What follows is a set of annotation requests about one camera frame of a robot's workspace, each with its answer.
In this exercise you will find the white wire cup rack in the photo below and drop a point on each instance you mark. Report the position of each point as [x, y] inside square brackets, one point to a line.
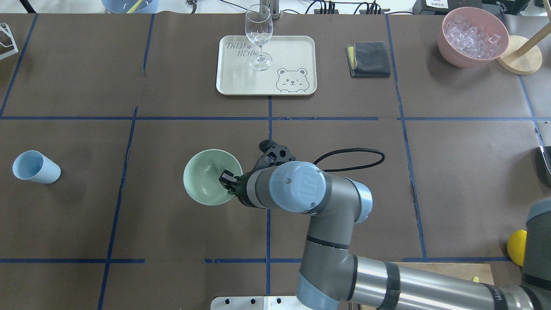
[8, 45]

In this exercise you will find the ice cubes in pink bowl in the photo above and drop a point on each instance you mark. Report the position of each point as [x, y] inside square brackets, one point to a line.
[471, 40]

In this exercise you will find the blue bowl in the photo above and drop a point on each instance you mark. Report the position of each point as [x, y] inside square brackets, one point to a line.
[124, 6]

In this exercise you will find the yellow lemon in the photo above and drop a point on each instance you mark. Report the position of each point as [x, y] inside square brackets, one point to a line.
[516, 247]

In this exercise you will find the pink bowl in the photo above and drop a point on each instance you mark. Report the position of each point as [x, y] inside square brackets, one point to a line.
[491, 24]

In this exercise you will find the green ceramic bowl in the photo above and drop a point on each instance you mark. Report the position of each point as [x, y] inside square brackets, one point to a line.
[202, 173]

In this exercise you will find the grey folded cloth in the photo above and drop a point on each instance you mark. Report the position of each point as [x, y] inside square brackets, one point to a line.
[368, 59]

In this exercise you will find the clear wine glass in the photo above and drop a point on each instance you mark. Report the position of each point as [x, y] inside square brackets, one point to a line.
[259, 30]

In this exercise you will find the yellow plastic fork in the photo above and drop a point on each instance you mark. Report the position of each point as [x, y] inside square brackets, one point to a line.
[134, 7]

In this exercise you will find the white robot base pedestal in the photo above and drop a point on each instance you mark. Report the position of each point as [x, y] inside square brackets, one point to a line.
[257, 303]

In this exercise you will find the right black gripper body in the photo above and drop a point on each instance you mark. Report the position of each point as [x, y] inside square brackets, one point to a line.
[242, 187]

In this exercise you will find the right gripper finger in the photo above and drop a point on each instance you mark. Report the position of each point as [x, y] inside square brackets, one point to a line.
[227, 177]
[229, 186]

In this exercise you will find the wooden cup stand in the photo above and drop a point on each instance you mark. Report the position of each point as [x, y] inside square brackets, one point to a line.
[522, 56]

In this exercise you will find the cream bear tray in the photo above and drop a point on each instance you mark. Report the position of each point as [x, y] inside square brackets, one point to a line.
[292, 73]

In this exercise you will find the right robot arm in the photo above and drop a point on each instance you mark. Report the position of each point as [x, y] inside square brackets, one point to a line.
[450, 212]

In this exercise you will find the light blue plastic cup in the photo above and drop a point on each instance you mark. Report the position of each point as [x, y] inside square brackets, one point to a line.
[35, 167]

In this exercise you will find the metal ice scoop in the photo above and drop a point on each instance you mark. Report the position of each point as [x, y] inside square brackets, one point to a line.
[543, 164]

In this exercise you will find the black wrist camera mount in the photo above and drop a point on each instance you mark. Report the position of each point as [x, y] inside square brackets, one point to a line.
[274, 154]

